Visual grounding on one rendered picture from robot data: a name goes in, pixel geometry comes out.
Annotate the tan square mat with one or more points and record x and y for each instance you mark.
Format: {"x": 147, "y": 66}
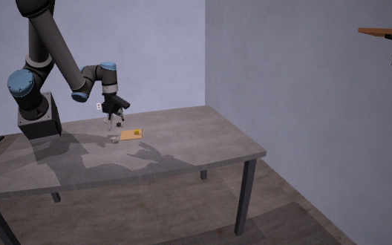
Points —
{"x": 130, "y": 135}

